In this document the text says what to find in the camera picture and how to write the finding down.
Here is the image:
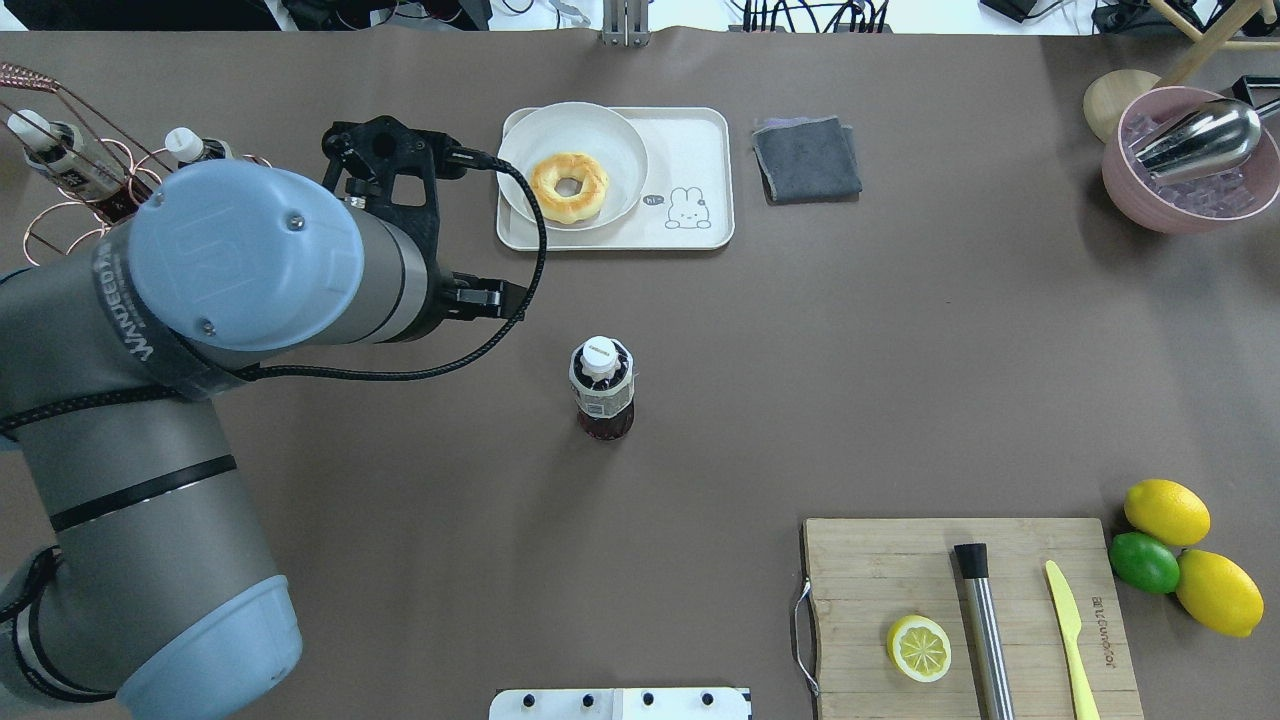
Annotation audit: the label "tea bottle rack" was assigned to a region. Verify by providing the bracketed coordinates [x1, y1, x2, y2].
[164, 127, 239, 167]
[6, 109, 137, 223]
[568, 334, 635, 441]

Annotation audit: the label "clear ice cubes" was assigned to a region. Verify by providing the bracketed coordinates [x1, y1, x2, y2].
[1120, 113, 1262, 218]

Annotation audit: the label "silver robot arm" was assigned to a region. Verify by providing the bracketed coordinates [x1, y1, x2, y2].
[3, 160, 493, 719]

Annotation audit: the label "grey folded cloth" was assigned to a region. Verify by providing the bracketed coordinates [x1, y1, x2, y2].
[751, 117, 864, 205]

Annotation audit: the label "yellow plastic knife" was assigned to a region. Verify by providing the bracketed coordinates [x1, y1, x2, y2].
[1044, 560, 1101, 720]

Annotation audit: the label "steel ice scoop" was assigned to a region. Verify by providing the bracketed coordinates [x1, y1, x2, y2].
[1134, 97, 1262, 184]

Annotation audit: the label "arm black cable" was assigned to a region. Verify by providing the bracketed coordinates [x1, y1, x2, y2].
[0, 149, 549, 441]

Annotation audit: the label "tea bottle middle rack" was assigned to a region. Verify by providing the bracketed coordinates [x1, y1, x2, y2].
[164, 127, 239, 167]

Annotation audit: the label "white round plate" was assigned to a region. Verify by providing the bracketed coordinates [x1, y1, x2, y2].
[499, 102, 649, 231]

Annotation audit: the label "copper wire bottle rack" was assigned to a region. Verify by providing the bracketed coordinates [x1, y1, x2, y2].
[1, 61, 271, 266]

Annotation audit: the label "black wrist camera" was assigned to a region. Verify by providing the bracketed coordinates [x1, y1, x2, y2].
[321, 115, 467, 252]

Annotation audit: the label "pink bowl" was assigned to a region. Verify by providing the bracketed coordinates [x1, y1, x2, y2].
[1101, 86, 1277, 234]

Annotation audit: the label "glazed ring donut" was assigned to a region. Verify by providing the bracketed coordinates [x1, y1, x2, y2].
[531, 152, 611, 224]

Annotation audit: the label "yellow lemon upper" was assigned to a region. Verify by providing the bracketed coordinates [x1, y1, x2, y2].
[1123, 478, 1212, 547]

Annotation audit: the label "tea bottle top rack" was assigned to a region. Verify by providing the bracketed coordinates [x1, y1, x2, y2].
[568, 334, 635, 441]

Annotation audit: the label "aluminium frame post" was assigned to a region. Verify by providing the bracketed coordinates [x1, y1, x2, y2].
[600, 0, 652, 47]

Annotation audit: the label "green lime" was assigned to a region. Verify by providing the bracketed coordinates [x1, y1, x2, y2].
[1108, 530, 1181, 594]

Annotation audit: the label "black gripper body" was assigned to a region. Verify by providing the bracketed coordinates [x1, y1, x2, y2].
[430, 272, 530, 322]

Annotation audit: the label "tea bottle right rack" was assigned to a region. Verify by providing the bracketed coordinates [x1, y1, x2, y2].
[6, 109, 137, 223]

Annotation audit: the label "steel muddler black tip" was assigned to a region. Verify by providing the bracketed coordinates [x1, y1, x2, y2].
[954, 543, 1016, 719]

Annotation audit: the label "wooden cutting board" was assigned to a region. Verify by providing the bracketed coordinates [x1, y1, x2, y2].
[803, 518, 1144, 719]

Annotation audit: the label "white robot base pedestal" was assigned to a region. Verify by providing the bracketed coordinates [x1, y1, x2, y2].
[488, 685, 754, 719]

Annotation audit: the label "half lemon slice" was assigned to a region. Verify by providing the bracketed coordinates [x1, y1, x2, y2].
[884, 614, 952, 683]

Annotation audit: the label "yellow lemon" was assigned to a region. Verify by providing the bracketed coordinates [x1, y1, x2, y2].
[1123, 478, 1212, 547]
[1175, 550, 1265, 638]

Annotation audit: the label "yellow lemon lower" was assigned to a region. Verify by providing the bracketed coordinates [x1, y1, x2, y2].
[1175, 550, 1265, 638]

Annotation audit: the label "wooden cup stand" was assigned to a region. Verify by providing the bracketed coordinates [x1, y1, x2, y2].
[1082, 1, 1277, 142]

